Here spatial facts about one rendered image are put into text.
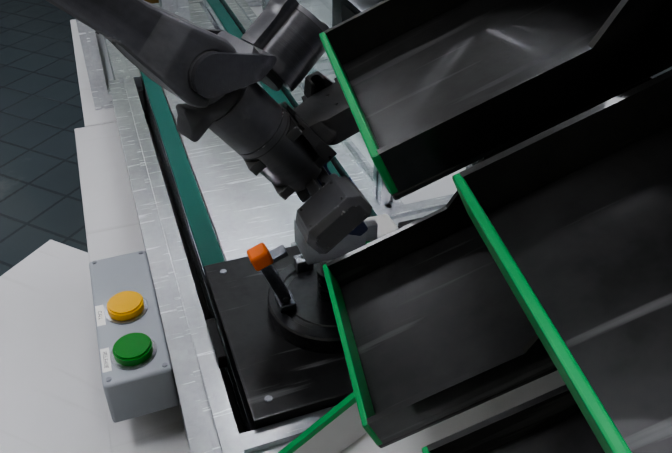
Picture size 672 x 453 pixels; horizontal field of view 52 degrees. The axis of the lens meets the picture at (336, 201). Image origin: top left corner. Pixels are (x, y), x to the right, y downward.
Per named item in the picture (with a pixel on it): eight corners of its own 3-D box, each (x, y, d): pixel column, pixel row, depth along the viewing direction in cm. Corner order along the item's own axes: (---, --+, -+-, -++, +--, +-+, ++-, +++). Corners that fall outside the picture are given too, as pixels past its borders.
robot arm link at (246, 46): (185, 80, 51) (286, -41, 52) (133, 48, 56) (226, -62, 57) (266, 157, 60) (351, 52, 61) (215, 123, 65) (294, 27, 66)
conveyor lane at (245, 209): (262, 490, 71) (255, 428, 65) (150, 123, 136) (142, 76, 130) (505, 412, 79) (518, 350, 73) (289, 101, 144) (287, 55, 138)
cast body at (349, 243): (307, 266, 70) (306, 208, 66) (293, 241, 73) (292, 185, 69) (383, 248, 72) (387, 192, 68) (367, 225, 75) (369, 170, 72)
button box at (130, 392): (113, 425, 72) (101, 385, 69) (97, 296, 89) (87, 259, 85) (180, 406, 74) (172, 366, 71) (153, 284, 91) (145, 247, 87)
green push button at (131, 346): (117, 377, 71) (114, 363, 70) (113, 349, 74) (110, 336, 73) (157, 366, 72) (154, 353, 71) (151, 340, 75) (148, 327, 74)
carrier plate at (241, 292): (254, 434, 66) (253, 420, 64) (205, 278, 84) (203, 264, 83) (478, 368, 72) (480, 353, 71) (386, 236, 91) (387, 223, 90)
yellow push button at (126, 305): (111, 331, 77) (107, 317, 75) (108, 307, 80) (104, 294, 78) (148, 322, 78) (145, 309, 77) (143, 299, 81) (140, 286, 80)
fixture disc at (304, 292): (289, 368, 70) (288, 354, 69) (254, 281, 81) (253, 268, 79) (415, 333, 74) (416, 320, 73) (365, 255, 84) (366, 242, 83)
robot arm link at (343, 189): (261, 207, 55) (318, 155, 54) (210, 107, 69) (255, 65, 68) (321, 257, 60) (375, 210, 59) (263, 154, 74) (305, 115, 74)
